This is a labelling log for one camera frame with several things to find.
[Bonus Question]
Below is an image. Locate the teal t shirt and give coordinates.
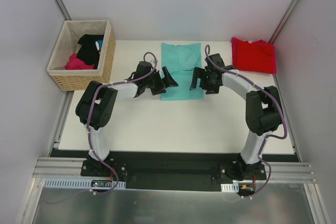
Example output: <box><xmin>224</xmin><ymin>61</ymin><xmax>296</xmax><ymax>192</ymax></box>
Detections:
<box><xmin>160</xmin><ymin>43</ymin><xmax>204</xmax><ymax>101</ymax></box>

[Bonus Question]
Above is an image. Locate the red t shirt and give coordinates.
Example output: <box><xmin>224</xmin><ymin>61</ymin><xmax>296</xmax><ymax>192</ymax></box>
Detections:
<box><xmin>231</xmin><ymin>37</ymin><xmax>277</xmax><ymax>74</ymax></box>

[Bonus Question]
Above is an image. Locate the woven wicker basket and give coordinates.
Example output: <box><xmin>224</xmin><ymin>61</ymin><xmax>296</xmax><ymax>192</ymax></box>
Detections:
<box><xmin>47</xmin><ymin>19</ymin><xmax>116</xmax><ymax>91</ymax></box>

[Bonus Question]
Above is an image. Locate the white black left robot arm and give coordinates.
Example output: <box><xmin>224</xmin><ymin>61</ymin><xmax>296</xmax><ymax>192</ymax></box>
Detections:
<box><xmin>75</xmin><ymin>61</ymin><xmax>179</xmax><ymax>176</ymax></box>

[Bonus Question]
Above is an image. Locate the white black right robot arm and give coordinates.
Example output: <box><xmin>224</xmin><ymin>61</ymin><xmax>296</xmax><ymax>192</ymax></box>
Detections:
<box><xmin>190</xmin><ymin>54</ymin><xmax>284</xmax><ymax>179</ymax></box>

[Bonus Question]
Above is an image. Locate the black t shirt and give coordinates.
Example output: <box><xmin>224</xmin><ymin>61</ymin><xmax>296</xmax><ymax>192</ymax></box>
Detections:
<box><xmin>77</xmin><ymin>34</ymin><xmax>104</xmax><ymax>69</ymax></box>

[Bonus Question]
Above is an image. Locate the magenta t shirt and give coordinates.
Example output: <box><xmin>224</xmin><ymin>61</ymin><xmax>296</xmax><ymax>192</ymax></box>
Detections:
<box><xmin>65</xmin><ymin>53</ymin><xmax>94</xmax><ymax>70</ymax></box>

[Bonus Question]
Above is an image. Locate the right white cable duct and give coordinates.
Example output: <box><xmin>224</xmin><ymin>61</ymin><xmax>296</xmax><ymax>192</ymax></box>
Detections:
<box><xmin>220</xmin><ymin>183</ymin><xmax>239</xmax><ymax>193</ymax></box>

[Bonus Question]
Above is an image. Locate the white cable duct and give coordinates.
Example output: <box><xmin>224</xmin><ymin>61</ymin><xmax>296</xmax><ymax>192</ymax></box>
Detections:
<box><xmin>44</xmin><ymin>178</ymin><xmax>126</xmax><ymax>190</ymax></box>
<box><xmin>220</xmin><ymin>183</ymin><xmax>239</xmax><ymax>193</ymax></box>

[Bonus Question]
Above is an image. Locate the aluminium rail right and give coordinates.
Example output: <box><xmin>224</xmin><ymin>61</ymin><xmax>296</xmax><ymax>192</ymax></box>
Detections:
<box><xmin>269</xmin><ymin>162</ymin><xmax>317</xmax><ymax>184</ymax></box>

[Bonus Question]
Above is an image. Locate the aluminium rail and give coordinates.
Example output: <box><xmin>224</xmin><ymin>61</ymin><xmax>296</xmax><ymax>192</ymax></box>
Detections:
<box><xmin>269</xmin><ymin>162</ymin><xmax>317</xmax><ymax>184</ymax></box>
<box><xmin>33</xmin><ymin>157</ymin><xmax>85</xmax><ymax>177</ymax></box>

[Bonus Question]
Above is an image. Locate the right aluminium frame post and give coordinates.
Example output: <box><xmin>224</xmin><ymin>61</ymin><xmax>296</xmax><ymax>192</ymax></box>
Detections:
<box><xmin>268</xmin><ymin>0</ymin><xmax>301</xmax><ymax>44</ymax></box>

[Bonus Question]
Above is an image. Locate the aluminium rail left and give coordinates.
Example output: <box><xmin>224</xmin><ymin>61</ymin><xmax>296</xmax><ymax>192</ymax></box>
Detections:
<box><xmin>33</xmin><ymin>157</ymin><xmax>85</xmax><ymax>177</ymax></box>

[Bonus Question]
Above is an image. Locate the left white cable duct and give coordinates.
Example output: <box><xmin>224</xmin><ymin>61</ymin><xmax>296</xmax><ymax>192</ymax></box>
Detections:
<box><xmin>44</xmin><ymin>178</ymin><xmax>126</xmax><ymax>190</ymax></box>

